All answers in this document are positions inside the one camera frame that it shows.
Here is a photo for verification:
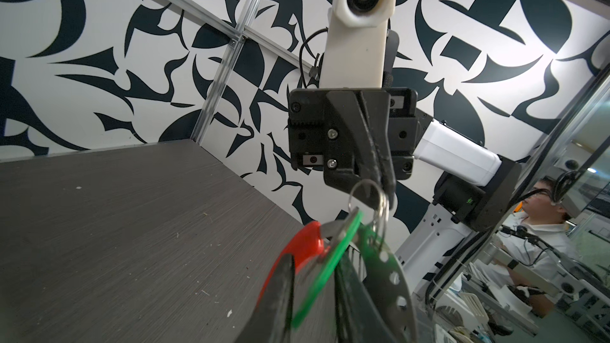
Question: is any large wire keyring red sleeve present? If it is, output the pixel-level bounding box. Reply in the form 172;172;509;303
255;178;420;343

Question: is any seated person white shirt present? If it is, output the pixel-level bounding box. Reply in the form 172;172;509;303
487;177;580;318

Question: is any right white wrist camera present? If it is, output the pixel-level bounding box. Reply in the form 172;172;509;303
319;0;396;89

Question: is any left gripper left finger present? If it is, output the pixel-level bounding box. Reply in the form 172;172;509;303
235;254;295;343

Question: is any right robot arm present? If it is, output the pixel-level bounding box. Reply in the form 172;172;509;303
288;27;520;295

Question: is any green capped key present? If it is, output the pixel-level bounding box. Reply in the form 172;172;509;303
291;207;363;330

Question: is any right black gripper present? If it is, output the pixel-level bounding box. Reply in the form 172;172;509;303
288;88;419;209

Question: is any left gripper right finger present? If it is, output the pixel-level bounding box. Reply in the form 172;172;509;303
334;255;395;343

